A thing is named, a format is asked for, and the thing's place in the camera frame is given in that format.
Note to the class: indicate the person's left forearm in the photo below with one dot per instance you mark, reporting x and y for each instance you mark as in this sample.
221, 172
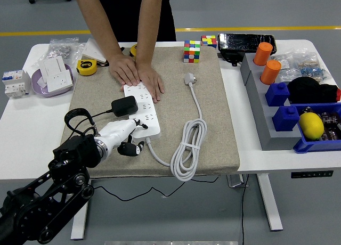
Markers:
149, 24

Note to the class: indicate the dark capacitors pack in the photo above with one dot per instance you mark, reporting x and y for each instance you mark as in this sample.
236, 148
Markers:
331, 125

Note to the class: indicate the yellow lemon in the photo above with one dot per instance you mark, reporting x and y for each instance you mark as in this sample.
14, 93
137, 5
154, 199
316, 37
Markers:
311, 126

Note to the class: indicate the purple bowl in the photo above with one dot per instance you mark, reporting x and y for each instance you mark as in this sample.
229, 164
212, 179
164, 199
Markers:
37, 90

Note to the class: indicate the white wall socket panel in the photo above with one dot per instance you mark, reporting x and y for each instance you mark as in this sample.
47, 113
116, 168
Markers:
61, 81

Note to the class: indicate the orange plastic cylinder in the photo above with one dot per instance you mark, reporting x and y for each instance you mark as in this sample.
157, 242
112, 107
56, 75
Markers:
263, 54
270, 73

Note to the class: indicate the grey-brown mat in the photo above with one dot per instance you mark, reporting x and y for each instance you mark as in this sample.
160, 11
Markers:
207, 122

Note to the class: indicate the grey stepped block base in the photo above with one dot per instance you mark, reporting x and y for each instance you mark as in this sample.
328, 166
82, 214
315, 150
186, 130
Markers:
262, 117

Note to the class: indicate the white circuit breaker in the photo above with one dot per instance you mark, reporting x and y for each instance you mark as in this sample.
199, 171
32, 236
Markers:
16, 83

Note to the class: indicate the flat white switch panel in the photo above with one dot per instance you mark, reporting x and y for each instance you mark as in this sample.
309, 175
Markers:
90, 50

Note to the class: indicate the black plug adapter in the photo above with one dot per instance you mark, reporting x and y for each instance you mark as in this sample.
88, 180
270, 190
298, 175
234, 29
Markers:
123, 106

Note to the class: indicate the person's right hand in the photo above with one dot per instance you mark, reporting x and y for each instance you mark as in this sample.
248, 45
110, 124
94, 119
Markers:
123, 70

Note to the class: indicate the black cloth bundle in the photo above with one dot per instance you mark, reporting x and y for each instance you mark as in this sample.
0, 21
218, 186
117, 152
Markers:
309, 90

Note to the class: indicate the grey under-table bracket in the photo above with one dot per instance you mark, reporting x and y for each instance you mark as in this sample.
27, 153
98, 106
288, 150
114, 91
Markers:
235, 181

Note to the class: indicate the person's left hand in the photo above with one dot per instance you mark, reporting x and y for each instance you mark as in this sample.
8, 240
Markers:
150, 78

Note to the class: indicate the white switch panel box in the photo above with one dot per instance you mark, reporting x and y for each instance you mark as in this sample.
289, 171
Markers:
52, 65

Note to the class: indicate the small colourful puzzle cube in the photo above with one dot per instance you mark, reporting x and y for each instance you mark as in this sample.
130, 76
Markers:
209, 41

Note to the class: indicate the black table control panel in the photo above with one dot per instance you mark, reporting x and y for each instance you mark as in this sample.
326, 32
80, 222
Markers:
311, 174

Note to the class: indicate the white table leg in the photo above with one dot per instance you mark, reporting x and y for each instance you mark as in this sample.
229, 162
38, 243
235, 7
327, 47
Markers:
269, 202
81, 218

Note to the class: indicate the person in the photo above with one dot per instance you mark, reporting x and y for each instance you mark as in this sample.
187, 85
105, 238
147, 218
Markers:
125, 13

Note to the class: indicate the black device in plastic wrap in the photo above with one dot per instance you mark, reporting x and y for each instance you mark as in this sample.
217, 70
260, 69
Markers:
245, 42

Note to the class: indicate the red object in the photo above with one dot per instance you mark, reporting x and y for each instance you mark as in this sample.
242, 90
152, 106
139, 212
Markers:
339, 95

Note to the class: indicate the clear bag of blue parts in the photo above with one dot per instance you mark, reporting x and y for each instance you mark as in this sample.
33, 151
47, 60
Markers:
311, 68

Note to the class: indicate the large colourful puzzle cube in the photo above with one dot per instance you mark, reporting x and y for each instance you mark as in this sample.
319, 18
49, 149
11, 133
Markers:
191, 53

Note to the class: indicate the small black speckled object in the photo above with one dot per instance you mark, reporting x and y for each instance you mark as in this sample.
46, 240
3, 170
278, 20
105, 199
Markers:
307, 110

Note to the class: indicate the person's right forearm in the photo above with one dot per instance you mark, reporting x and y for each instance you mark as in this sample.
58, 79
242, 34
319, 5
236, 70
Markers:
98, 21

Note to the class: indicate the clear bag of small parts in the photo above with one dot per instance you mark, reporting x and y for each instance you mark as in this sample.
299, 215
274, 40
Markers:
286, 66

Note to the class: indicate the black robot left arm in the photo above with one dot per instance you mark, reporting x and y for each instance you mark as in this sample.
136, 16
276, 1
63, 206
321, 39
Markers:
40, 202

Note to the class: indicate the white power strip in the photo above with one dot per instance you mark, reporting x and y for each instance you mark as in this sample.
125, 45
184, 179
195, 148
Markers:
152, 134

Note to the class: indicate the clear bag of metal screws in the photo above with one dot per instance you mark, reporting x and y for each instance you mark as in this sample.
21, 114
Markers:
62, 49

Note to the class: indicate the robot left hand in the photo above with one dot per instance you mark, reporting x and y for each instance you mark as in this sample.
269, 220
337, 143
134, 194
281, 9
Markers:
117, 131

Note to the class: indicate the blue plastic bin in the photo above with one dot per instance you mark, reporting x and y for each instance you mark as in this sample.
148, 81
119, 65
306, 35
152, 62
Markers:
306, 146

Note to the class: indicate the blue plastic block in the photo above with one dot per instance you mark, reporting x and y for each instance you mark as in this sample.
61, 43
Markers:
277, 96
285, 119

